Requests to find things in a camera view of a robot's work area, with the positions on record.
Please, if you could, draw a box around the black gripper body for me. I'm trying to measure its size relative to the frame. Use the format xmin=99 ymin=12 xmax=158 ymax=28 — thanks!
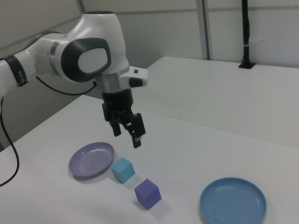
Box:
xmin=100 ymin=89 xmax=135 ymax=122

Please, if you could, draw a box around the cyan cube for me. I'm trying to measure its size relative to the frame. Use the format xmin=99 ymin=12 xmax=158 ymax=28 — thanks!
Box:
xmin=110 ymin=157 xmax=136 ymax=184

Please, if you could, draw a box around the purple cube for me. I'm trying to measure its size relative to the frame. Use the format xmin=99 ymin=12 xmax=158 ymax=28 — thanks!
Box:
xmin=134 ymin=178 xmax=162 ymax=210

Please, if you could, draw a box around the purple plate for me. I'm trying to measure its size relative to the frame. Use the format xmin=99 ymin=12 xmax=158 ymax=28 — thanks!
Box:
xmin=68 ymin=142 xmax=115 ymax=180

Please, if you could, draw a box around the white side table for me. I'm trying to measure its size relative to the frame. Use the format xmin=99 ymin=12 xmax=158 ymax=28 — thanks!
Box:
xmin=107 ymin=56 xmax=299 ymax=149

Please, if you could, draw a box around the blue plate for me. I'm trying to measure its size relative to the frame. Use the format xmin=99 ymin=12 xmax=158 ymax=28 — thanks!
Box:
xmin=199 ymin=177 xmax=267 ymax=224

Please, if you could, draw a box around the black pole with base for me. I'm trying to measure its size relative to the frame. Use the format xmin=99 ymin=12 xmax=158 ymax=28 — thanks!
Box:
xmin=238 ymin=0 xmax=256 ymax=70

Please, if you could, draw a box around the grey partition post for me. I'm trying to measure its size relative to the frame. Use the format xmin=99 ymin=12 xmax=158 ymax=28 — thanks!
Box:
xmin=199 ymin=0 xmax=211 ymax=60
xmin=76 ymin=0 xmax=87 ymax=15

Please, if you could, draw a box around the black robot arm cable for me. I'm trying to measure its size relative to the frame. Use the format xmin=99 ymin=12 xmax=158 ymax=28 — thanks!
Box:
xmin=0 ymin=76 xmax=98 ymax=187

